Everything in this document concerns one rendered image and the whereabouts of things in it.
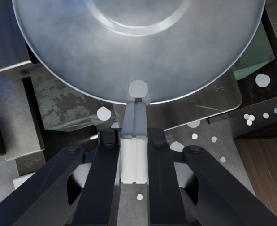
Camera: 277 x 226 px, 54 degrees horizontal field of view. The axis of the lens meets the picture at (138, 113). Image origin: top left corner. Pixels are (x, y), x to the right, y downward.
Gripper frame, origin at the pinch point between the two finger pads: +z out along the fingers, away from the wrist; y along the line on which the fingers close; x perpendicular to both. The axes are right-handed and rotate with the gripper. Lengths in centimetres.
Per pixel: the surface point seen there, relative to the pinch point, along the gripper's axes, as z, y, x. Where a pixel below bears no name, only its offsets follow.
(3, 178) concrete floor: 76, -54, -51
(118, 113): 11.4, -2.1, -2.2
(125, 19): 14.9, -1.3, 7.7
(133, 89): 12.3, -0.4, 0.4
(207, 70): 13.1, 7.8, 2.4
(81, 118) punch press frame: 24.2, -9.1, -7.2
